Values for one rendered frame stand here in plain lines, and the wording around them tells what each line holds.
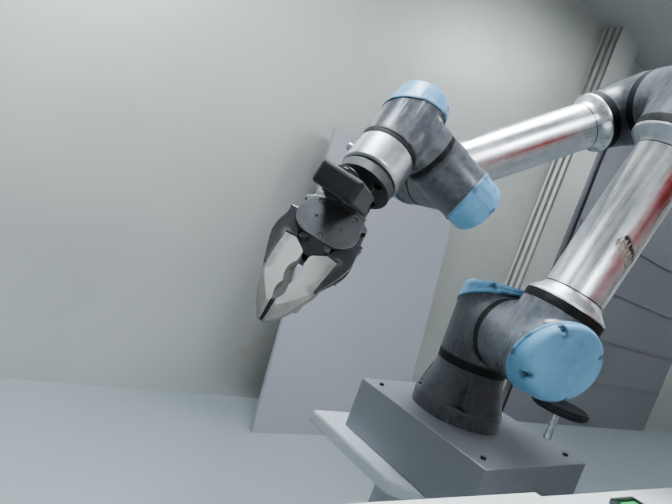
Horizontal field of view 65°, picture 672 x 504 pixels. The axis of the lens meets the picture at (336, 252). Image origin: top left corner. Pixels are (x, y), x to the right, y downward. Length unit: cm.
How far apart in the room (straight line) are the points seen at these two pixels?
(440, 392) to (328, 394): 213
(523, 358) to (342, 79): 241
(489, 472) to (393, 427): 17
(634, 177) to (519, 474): 44
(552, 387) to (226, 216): 218
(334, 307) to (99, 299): 115
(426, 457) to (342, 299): 210
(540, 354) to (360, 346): 235
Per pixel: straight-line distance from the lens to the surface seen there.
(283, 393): 282
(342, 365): 300
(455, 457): 81
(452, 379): 89
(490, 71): 377
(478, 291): 88
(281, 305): 52
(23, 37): 248
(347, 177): 49
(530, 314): 78
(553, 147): 90
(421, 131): 65
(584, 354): 78
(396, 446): 88
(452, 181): 67
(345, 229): 55
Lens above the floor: 116
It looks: 4 degrees down
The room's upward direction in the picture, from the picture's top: 20 degrees clockwise
